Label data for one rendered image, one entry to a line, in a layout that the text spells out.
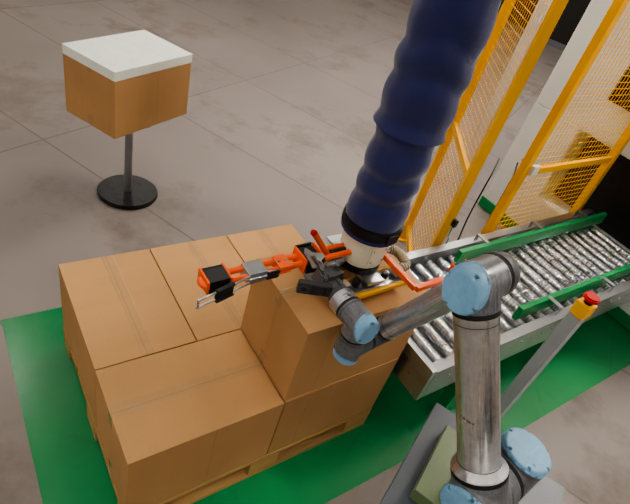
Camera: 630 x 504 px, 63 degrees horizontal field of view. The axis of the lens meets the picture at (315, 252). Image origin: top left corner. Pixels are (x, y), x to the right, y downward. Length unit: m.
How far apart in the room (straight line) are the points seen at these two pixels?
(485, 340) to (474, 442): 0.28
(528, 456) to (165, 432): 1.16
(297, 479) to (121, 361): 0.98
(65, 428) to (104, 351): 0.57
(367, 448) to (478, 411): 1.40
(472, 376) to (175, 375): 1.17
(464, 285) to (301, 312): 0.75
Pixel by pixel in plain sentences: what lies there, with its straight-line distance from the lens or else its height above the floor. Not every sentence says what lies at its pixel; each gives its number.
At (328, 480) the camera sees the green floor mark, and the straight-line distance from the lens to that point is 2.59.
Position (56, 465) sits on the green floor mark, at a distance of 2.54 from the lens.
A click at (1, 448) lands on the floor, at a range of 2.62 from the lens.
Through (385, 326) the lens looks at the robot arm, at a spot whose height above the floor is 1.08.
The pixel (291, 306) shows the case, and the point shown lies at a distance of 1.83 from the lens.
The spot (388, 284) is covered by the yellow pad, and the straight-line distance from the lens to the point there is 1.98.
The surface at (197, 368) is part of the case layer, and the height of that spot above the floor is 0.54.
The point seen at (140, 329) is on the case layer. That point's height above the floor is 0.54.
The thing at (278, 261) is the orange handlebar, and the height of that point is 1.13.
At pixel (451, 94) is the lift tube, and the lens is 1.57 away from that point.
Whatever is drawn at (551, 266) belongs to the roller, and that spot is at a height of 0.55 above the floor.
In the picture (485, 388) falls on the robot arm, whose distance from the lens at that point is 1.36.
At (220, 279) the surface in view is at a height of 1.13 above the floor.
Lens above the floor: 2.23
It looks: 38 degrees down
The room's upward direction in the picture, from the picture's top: 18 degrees clockwise
